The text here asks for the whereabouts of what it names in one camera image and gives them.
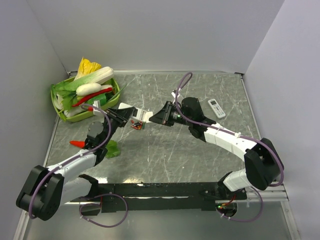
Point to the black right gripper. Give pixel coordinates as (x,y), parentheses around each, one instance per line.
(163,117)

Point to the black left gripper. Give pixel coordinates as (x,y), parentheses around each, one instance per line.
(121,116)

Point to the red white remote control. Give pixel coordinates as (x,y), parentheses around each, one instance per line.
(138,114)

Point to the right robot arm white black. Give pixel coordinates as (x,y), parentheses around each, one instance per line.
(262,163)

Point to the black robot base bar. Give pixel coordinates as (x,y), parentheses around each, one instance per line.
(161,196)

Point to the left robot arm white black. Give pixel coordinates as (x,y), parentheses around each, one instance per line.
(46,188)

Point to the pile of colourful batteries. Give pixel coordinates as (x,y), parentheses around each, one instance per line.
(138,125)

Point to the white air conditioner remote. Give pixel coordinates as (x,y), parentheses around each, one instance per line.
(216,108)

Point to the red chili pepper toy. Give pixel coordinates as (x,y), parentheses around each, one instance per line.
(92,95)

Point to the white radish toy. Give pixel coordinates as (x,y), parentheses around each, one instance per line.
(87,89)

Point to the orange carrot toy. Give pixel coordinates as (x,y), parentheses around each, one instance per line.
(112,148)

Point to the napa cabbage toy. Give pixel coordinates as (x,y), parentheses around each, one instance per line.
(92,72)

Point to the green leafy vegetable toy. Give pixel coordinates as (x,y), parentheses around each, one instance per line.
(65,94)

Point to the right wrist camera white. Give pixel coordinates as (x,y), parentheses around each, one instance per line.
(175,95)

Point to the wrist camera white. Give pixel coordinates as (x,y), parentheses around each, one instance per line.
(175,95)
(94,108)

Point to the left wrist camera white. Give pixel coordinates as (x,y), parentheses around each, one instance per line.
(94,108)

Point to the aluminium frame rail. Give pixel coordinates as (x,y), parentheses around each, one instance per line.
(270,194)

